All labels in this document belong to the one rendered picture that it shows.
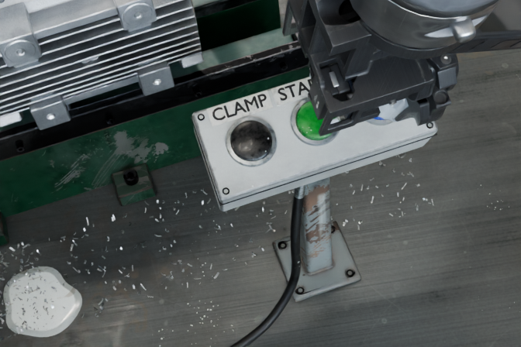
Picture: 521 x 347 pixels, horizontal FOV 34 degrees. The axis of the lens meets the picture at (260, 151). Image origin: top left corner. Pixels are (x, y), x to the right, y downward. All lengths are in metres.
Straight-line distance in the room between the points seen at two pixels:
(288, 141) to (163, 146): 0.31
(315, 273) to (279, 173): 0.25
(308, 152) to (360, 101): 0.16
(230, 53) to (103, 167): 0.18
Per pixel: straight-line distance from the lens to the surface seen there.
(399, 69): 0.48
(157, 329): 0.86
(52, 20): 0.74
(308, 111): 0.63
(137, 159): 0.92
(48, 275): 0.91
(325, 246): 0.82
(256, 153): 0.62
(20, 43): 0.73
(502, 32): 0.48
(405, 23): 0.39
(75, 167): 0.91
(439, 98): 0.52
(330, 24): 0.43
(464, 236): 0.89
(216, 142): 0.63
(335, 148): 0.63
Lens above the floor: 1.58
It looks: 56 degrees down
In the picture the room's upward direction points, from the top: 8 degrees counter-clockwise
